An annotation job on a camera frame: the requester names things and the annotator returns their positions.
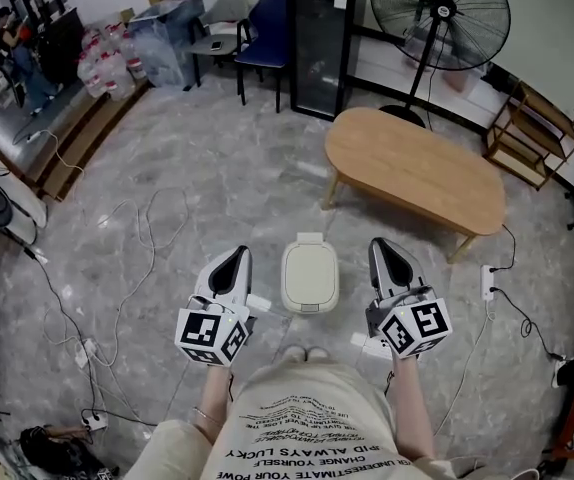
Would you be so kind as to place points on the black backpack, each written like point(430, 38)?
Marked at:
point(62, 453)

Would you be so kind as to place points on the black cabinet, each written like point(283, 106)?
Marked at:
point(322, 43)
point(62, 43)

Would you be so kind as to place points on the plastic-wrapped grey box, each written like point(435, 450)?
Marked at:
point(167, 38)

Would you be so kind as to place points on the cream lidded trash bin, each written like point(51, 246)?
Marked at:
point(309, 309)

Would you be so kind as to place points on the blue chair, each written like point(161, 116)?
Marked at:
point(267, 33)

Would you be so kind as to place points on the wooden platform steps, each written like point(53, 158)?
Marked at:
point(57, 168)

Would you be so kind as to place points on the person's left shoe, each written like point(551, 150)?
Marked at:
point(294, 354)

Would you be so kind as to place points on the cluster of clear water jugs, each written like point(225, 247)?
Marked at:
point(102, 68)

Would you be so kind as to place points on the smartphone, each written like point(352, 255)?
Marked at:
point(216, 45)

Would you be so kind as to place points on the grey chair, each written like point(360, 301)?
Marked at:
point(227, 8)

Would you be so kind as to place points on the person's shoe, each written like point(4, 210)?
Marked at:
point(294, 354)
point(318, 354)

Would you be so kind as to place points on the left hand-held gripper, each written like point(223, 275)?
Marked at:
point(202, 330)

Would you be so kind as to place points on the wooden shelf rack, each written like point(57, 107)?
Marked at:
point(512, 160)

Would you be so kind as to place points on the person's beige shirt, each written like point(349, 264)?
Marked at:
point(307, 418)

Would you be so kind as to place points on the person's right forearm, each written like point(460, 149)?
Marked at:
point(412, 408)

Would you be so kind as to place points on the white power adapter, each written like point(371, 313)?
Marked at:
point(566, 373)
point(258, 302)

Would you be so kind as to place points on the oval wooden table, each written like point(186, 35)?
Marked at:
point(417, 168)

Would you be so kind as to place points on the black pedestal fan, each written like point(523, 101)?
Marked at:
point(442, 10)

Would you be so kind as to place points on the person's left forearm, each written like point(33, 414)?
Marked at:
point(212, 398)

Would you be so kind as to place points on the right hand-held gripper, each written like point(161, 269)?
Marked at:
point(417, 325)

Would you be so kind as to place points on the person's right shoe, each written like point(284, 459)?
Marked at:
point(318, 354)

